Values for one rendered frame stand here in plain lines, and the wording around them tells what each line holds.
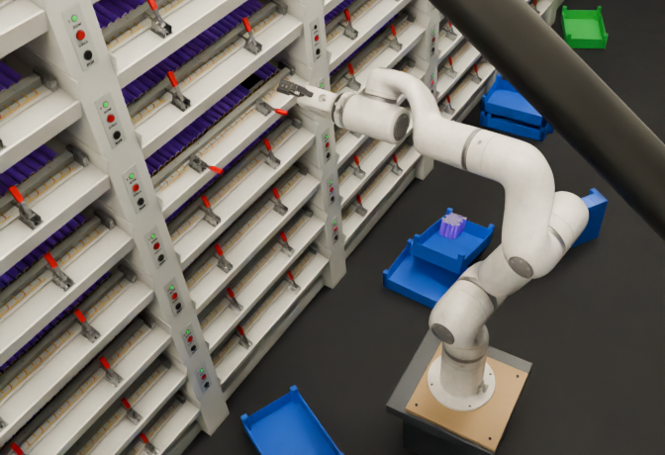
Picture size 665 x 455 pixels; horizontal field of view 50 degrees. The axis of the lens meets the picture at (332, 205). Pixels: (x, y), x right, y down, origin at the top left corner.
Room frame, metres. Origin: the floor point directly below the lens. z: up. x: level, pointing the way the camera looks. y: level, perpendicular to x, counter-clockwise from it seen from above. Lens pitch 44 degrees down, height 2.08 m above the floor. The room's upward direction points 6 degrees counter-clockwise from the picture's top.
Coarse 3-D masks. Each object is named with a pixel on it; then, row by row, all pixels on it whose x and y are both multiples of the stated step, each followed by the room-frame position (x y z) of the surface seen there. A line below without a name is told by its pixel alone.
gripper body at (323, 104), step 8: (312, 88) 1.36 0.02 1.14; (304, 96) 1.35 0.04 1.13; (320, 96) 1.34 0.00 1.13; (328, 96) 1.33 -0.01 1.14; (336, 96) 1.33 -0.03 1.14; (304, 104) 1.34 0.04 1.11; (312, 104) 1.33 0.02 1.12; (320, 104) 1.32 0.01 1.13; (328, 104) 1.31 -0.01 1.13; (312, 112) 1.36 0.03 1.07; (320, 112) 1.33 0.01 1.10; (328, 112) 1.30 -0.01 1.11
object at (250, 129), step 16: (272, 64) 1.75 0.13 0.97; (288, 64) 1.72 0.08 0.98; (304, 64) 1.70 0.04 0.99; (288, 80) 1.69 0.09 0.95; (304, 80) 1.70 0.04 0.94; (272, 96) 1.63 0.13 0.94; (288, 96) 1.63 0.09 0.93; (256, 112) 1.56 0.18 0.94; (272, 112) 1.57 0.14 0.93; (240, 128) 1.50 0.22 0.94; (256, 128) 1.51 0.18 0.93; (224, 144) 1.44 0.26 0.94; (240, 144) 1.46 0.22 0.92; (208, 160) 1.38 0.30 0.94; (224, 160) 1.40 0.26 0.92; (176, 176) 1.33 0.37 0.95; (192, 176) 1.33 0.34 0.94; (208, 176) 1.36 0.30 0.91; (160, 192) 1.28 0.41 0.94; (176, 192) 1.28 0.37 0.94; (192, 192) 1.31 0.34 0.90; (160, 208) 1.22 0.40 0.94; (176, 208) 1.27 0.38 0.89
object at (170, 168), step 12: (288, 72) 1.70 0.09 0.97; (264, 84) 1.64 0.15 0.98; (276, 84) 1.66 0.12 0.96; (252, 96) 1.59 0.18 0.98; (240, 108) 1.54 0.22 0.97; (228, 120) 1.50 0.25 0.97; (216, 132) 1.46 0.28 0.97; (228, 132) 1.47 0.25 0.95; (192, 144) 1.41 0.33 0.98; (204, 144) 1.42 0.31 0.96; (180, 156) 1.37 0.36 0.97; (168, 168) 1.33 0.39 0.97; (156, 180) 1.29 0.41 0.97
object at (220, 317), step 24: (312, 216) 1.72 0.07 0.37; (288, 240) 1.61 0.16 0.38; (312, 240) 1.65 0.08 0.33; (264, 264) 1.51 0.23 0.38; (288, 264) 1.53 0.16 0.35; (240, 288) 1.43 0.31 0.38; (264, 288) 1.43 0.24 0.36; (216, 312) 1.34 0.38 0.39; (240, 312) 1.35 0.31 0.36; (216, 336) 1.26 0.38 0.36
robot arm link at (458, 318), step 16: (464, 288) 1.07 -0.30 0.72; (480, 288) 1.07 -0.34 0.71; (448, 304) 1.03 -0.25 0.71; (464, 304) 1.03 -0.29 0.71; (480, 304) 1.03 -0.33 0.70; (432, 320) 1.02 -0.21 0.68; (448, 320) 0.99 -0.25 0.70; (464, 320) 0.99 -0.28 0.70; (480, 320) 1.00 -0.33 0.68; (448, 336) 0.97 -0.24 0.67; (464, 336) 0.97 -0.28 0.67; (480, 336) 1.04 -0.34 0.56; (448, 352) 1.04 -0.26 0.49; (464, 352) 1.02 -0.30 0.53; (480, 352) 1.02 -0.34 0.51
